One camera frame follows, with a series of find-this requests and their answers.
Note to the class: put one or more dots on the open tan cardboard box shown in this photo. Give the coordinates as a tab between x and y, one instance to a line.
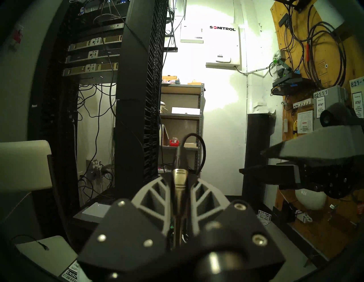
165	136

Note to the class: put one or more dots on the white labelled telecom box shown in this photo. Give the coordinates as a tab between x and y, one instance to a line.
357	96

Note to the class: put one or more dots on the wall power outlet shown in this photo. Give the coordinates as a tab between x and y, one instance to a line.
95	167

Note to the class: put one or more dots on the red key tag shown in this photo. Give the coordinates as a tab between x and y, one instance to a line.
17	35

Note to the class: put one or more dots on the tall black panel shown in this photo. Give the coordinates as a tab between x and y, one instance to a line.
258	147

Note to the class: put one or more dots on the black network router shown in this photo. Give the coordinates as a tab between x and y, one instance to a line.
293	84

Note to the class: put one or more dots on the beige flat box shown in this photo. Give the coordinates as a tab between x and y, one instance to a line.
190	145

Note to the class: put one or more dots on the small open cardboard box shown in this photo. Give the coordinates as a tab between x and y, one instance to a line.
194	83

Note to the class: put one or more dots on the black speaker cabinet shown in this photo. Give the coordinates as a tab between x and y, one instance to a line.
71	273

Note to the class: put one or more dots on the small red parts bin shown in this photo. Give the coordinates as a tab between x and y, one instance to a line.
174	142

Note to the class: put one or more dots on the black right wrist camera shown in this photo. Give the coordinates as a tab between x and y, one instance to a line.
338	113

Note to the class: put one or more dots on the grey telecom box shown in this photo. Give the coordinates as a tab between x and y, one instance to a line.
332	102

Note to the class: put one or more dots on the beige rack unit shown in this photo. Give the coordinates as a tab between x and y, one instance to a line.
91	69
93	42

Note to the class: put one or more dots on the black server rack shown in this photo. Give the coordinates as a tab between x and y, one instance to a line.
133	113

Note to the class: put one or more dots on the white Sonitrol alarm cabinet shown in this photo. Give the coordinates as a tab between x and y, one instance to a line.
224	42

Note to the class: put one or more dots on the white lattice bracket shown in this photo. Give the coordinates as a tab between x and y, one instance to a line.
264	217

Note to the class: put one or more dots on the white dome device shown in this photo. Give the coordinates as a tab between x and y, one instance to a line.
310	200

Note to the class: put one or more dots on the grey metal shelf unit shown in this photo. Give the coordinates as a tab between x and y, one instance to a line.
182	88

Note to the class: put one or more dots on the plywood wall board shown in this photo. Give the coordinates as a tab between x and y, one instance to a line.
352	62

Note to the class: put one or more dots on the black rack server unit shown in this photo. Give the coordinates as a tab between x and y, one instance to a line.
93	55

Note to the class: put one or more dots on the small white wall box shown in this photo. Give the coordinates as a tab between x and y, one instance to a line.
192	32

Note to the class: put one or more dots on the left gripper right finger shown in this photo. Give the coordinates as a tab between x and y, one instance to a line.
236	227

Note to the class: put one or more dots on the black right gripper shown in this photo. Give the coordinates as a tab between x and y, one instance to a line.
335	179

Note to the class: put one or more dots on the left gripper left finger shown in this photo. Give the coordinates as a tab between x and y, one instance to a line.
128	236

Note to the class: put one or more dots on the grey flat rack device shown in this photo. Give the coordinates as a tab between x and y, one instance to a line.
93	211

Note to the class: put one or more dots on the beige folding chair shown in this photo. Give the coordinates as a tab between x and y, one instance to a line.
22	165

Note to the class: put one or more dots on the brown cardboard box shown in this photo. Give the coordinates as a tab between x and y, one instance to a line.
169	78

